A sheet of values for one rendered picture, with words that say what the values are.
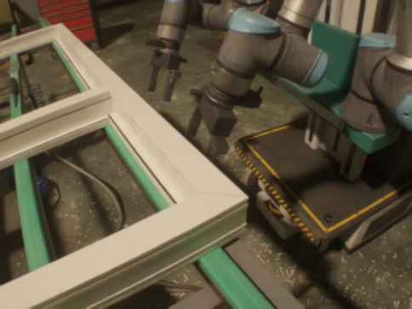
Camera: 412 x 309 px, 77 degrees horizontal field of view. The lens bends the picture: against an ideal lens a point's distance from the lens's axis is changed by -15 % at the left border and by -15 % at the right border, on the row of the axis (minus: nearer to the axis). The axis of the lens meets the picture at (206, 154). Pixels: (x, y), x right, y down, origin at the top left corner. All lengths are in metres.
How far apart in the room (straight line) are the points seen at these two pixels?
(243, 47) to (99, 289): 0.47
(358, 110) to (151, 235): 0.74
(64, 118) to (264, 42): 0.44
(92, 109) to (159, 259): 0.42
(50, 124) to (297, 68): 0.53
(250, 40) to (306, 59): 0.12
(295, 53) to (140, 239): 0.45
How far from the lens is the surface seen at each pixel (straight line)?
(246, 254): 0.42
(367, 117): 0.93
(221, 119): 0.62
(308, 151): 1.47
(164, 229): 0.34
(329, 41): 1.20
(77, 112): 0.68
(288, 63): 0.61
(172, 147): 0.45
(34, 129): 0.68
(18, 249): 0.91
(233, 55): 0.59
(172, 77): 0.92
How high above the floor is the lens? 1.20
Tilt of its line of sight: 38 degrees down
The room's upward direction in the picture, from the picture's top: 4 degrees counter-clockwise
